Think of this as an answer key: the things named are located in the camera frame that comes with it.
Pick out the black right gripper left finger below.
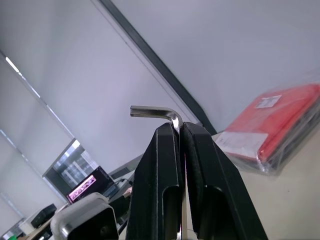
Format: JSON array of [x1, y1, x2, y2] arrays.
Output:
[[126, 123, 186, 240]]

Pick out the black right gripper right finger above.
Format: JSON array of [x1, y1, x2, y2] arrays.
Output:
[[181, 121, 269, 240]]

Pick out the grey camera module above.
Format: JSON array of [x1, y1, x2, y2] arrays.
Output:
[[49, 191, 120, 240]]

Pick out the monitor with pink screen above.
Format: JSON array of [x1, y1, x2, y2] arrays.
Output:
[[66, 165, 121, 204]]

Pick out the dark window frame post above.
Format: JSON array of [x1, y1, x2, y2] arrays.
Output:
[[99, 0, 218, 135]]

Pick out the red package in clear plastic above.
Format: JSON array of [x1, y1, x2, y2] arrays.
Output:
[[214, 81, 320, 177]]

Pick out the small black box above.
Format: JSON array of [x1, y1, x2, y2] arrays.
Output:
[[30, 203, 58, 229]]

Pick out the silver hex key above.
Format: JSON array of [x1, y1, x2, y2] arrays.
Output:
[[130, 105, 189, 240]]

